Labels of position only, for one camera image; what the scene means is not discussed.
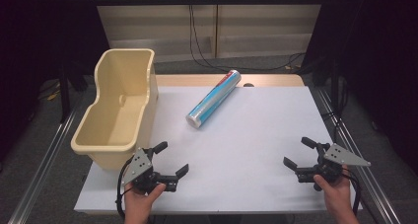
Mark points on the cream plastic bin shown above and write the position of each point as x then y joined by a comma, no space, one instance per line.
113,132

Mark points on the black stand post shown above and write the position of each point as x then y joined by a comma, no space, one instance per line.
64,95

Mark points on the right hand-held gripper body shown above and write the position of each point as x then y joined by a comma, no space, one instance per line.
332,164

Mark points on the black curtain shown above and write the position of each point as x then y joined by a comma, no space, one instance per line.
378,62
39,53

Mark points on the white table mat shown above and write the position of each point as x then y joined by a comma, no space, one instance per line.
249,151

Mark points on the blue plastic wrap roll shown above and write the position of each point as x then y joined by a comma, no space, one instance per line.
213,99

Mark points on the aluminium floor rail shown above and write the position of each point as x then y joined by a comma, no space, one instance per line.
361,171
42,171

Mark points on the person's left hand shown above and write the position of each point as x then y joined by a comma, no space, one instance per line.
141,201

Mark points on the person's right hand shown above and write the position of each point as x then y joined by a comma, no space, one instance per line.
333,192

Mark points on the black horizontal frame bar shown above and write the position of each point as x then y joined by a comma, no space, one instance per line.
210,0

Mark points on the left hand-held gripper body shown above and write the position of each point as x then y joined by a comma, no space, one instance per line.
139,166

